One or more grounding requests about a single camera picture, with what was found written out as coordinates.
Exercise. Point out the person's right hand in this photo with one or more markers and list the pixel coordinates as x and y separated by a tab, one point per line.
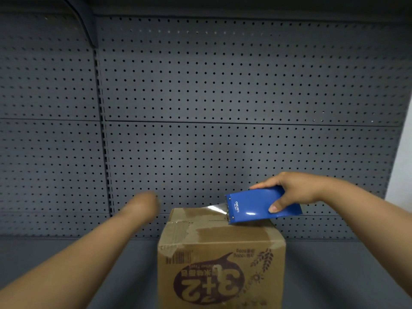
299	188

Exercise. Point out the person's left hand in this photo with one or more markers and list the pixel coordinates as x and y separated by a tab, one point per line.
144	205

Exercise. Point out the person's right thumb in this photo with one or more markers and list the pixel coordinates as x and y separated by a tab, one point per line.
278	203

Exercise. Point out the blue tape dispenser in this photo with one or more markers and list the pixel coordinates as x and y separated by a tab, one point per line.
254	205

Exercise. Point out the person's right forearm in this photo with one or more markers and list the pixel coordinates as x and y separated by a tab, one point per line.
367	218

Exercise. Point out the person's left forearm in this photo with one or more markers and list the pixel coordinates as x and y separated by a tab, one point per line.
70	263

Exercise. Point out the clear packing tape strip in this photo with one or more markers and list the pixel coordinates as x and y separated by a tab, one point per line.
215	209

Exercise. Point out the brown printed cardboard box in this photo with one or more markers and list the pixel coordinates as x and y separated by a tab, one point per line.
222	270

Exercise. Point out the grey metal shelf board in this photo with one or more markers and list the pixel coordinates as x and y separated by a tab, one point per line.
338	273
225	4

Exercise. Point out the grey pegboard shelf back panel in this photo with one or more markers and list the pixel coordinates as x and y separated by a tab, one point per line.
241	109
48	125

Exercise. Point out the grey slotted shelf upright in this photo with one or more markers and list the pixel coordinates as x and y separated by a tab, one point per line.
103	135

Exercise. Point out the dark metal shelf bracket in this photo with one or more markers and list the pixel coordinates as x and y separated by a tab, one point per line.
84	19

